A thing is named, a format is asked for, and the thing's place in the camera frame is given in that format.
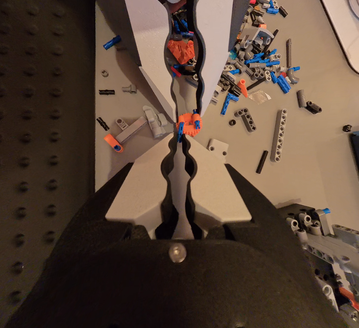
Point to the grey tube connector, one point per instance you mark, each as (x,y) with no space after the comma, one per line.
(301,98)

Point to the short black axle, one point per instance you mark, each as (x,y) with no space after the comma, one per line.
(262,162)

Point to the orange connector block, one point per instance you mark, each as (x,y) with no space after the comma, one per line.
(112,141)

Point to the black short pin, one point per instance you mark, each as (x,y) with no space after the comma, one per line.
(102,123)

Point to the grey rectangular panel piece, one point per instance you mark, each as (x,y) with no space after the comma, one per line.
(218,146)

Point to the long blue pin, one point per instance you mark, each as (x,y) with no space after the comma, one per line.
(180,134)

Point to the small black bush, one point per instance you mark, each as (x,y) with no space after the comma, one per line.
(347,128)

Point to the pile of small building parts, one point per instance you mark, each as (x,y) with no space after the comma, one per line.
(260,64)

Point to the black flat link piece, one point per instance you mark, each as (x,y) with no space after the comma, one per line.
(314,107)

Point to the small clear sticker bag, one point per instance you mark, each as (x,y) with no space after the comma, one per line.
(259,96)

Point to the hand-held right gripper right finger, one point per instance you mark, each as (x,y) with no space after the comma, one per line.
(218,193)

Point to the white book stand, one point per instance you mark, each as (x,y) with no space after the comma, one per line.
(331,3)

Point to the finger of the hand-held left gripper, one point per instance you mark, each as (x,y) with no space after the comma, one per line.
(148,39)
(217,25)

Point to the small grey elbow connector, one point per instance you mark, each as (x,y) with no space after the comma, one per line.
(129,89)

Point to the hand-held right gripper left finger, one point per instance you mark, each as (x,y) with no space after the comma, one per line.
(137,193)

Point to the long grey holed beam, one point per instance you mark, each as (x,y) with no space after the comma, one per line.
(279,134)

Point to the dark grey angled beam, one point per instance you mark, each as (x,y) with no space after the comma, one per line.
(248,122)

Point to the black double-ended pin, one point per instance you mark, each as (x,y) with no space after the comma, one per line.
(106,92)

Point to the blue robot kit box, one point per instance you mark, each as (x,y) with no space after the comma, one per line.
(355,151)

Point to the orange toothed gear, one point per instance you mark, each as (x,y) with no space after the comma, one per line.
(190,132)

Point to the grey partly built model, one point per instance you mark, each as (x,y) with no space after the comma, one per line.
(322,238)

